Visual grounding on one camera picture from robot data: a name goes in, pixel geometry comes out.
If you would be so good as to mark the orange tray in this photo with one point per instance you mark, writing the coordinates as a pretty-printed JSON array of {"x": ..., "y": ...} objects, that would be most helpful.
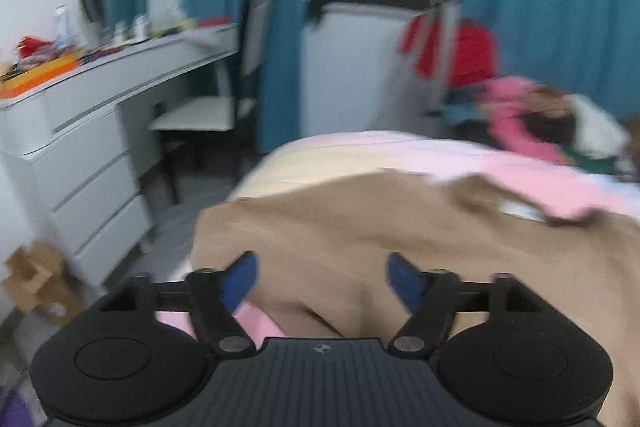
[{"x": 37, "y": 77}]

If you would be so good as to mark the pink bed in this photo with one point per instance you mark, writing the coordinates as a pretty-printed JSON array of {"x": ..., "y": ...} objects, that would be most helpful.
[{"x": 400, "y": 157}]

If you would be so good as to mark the red garment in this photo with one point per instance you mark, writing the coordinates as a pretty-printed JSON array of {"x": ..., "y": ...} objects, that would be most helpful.
[{"x": 460, "y": 52}]

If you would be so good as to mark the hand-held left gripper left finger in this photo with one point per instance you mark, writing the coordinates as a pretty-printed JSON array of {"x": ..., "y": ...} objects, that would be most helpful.
[{"x": 241, "y": 279}]

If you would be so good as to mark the clear plastic bottle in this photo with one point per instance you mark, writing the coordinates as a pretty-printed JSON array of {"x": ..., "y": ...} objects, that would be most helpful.
[{"x": 61, "y": 24}]

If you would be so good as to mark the pile of clothes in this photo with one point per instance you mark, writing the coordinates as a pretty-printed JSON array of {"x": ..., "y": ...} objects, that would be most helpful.
[{"x": 545, "y": 122}]

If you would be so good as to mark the tan garment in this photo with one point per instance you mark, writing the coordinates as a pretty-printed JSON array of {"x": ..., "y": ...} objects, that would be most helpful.
[{"x": 400, "y": 227}]

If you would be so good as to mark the white chair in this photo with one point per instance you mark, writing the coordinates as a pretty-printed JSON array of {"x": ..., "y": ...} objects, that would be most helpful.
[{"x": 220, "y": 107}]

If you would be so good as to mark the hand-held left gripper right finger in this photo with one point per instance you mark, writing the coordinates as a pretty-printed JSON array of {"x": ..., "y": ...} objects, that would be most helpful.
[{"x": 403, "y": 281}]

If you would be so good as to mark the white dresser desk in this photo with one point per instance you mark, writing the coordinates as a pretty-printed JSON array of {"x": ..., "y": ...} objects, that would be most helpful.
[{"x": 85, "y": 127}]

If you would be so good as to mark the cardboard box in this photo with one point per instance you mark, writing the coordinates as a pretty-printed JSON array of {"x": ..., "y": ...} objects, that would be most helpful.
[{"x": 40, "y": 284}]

